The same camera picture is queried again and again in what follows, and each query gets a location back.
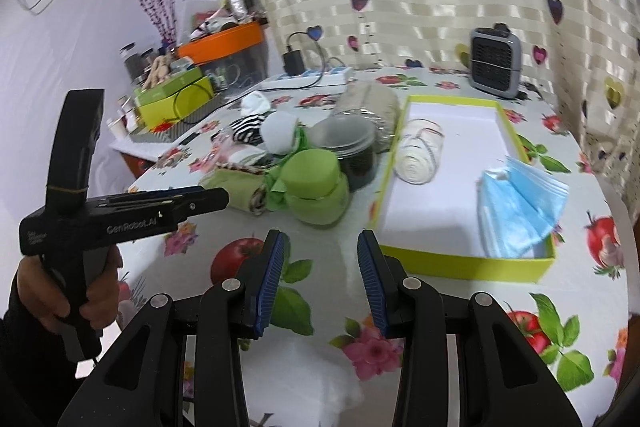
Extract fruit print tablecloth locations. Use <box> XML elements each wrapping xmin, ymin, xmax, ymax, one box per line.
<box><xmin>110</xmin><ymin>66</ymin><xmax>632</xmax><ymax>427</ymax></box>

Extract black white striped sock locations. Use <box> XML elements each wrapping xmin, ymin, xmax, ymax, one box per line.
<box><xmin>227</xmin><ymin>117</ymin><xmax>273</xmax><ymax>146</ymax></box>

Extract person's left forearm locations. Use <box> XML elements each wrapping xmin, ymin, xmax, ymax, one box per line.
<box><xmin>0</xmin><ymin>257</ymin><xmax>36</xmax><ymax>388</ymax></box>

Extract white power strip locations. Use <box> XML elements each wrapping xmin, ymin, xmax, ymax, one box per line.
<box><xmin>257</xmin><ymin>66</ymin><xmax>355</xmax><ymax>90</ymax></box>

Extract orange lidded storage box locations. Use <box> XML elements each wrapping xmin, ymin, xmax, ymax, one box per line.
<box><xmin>176</xmin><ymin>21</ymin><xmax>271</xmax><ymax>82</ymax></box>

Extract pale green box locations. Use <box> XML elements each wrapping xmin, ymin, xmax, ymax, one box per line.
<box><xmin>134</xmin><ymin>69</ymin><xmax>203</xmax><ymax>105</ymax></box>

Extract blue face masks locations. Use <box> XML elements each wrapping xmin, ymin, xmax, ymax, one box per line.
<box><xmin>477</xmin><ymin>155</ymin><xmax>571</xmax><ymax>259</ymax></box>

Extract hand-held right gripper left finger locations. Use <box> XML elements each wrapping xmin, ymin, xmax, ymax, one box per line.
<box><xmin>57</xmin><ymin>229</ymin><xmax>286</xmax><ymax>427</ymax></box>

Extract grey space heater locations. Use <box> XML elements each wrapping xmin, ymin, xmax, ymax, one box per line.
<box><xmin>469</xmin><ymin>23</ymin><xmax>523</xmax><ymax>98</ymax></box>

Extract beige plush figure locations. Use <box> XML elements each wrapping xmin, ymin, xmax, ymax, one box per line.
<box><xmin>145</xmin><ymin>54</ymin><xmax>173</xmax><ymax>88</ymax></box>

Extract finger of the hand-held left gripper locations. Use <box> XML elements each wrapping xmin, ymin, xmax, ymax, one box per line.
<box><xmin>125</xmin><ymin>187</ymin><xmax>230</xmax><ymax>225</ymax></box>

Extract clear jar dark contents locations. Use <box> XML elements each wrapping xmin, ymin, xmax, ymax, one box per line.
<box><xmin>310</xmin><ymin>111</ymin><xmax>378</xmax><ymax>192</ymax></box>

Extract white paper sheet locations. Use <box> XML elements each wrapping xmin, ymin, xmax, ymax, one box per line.
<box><xmin>602</xmin><ymin>172</ymin><xmax>632</xmax><ymax>228</ymax></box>

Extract pile of assorted small items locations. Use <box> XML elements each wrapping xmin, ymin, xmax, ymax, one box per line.
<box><xmin>190</xmin><ymin>4</ymin><xmax>268</xmax><ymax>40</ymax></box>

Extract black charger cable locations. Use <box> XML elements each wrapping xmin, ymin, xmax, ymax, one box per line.
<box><xmin>172</xmin><ymin>32</ymin><xmax>331</xmax><ymax>128</ymax></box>

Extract clear earplug bag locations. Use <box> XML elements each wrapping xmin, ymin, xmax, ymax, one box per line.
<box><xmin>397</xmin><ymin>118</ymin><xmax>446</xmax><ymax>185</ymax></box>

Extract lime cardboard box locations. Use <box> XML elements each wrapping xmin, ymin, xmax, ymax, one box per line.
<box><xmin>370</xmin><ymin>94</ymin><xmax>557</xmax><ymax>284</ymax></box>

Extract lime green carton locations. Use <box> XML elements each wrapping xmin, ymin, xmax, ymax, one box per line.
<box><xmin>137</xmin><ymin>77</ymin><xmax>215</xmax><ymax>128</ymax></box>

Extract person's left hand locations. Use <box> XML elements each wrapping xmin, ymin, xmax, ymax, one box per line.
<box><xmin>17</xmin><ymin>246</ymin><xmax>125</xmax><ymax>340</ymax></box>

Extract green lidded jar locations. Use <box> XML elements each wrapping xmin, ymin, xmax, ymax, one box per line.
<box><xmin>280</xmin><ymin>149</ymin><xmax>351</xmax><ymax>227</ymax></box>

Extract black white striped tray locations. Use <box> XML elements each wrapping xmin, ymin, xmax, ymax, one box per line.
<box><xmin>129</xmin><ymin>99</ymin><xmax>221</xmax><ymax>142</ymax></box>

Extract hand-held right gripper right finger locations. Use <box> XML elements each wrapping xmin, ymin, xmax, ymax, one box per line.
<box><xmin>357</xmin><ymin>229</ymin><xmax>583</xmax><ymax>427</ymax></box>

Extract white sock grey cuff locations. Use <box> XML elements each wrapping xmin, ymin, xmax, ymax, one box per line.
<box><xmin>240</xmin><ymin>91</ymin><xmax>273</xmax><ymax>116</ymax></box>

